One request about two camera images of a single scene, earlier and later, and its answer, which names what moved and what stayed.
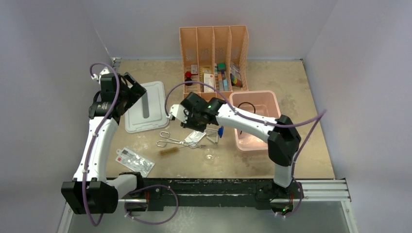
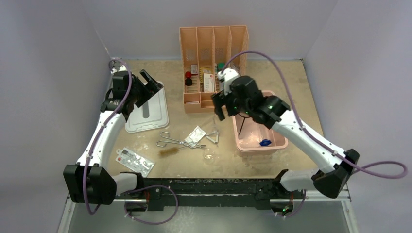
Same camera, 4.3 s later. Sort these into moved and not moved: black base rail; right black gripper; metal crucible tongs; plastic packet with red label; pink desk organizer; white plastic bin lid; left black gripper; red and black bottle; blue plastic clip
Moved: right black gripper; left black gripper; blue plastic clip
Not moved: pink desk organizer; white plastic bin lid; black base rail; metal crucible tongs; plastic packet with red label; red and black bottle
